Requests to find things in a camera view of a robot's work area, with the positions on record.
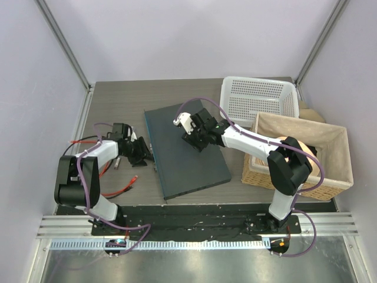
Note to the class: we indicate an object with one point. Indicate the dark network switch box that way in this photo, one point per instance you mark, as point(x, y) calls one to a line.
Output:
point(180, 167)

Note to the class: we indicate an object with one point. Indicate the small grey plug connector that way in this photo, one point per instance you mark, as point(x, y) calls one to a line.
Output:
point(117, 163)

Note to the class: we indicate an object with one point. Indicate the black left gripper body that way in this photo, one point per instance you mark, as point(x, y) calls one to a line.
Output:
point(135, 151)

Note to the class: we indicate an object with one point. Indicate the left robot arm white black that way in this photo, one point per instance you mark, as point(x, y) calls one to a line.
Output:
point(77, 183)

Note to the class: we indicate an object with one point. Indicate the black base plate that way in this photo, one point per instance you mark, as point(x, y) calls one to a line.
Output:
point(199, 222)

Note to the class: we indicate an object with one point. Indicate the black cloth in basket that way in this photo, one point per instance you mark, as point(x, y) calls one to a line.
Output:
point(313, 150)

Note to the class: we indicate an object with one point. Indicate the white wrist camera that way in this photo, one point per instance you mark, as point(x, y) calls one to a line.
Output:
point(185, 121)
point(132, 134)

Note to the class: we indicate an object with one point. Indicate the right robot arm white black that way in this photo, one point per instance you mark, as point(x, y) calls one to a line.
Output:
point(288, 164)

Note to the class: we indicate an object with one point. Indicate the aluminium rail frame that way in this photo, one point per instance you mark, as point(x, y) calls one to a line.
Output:
point(200, 244)

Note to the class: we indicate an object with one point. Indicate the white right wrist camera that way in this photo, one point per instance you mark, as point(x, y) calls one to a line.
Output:
point(185, 121)

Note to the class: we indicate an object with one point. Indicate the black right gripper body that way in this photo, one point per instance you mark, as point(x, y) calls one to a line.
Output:
point(197, 138)

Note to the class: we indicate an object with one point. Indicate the white perforated plastic basket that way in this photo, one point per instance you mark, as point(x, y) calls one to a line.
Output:
point(241, 98)

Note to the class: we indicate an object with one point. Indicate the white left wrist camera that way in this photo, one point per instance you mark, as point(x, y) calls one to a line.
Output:
point(132, 134)

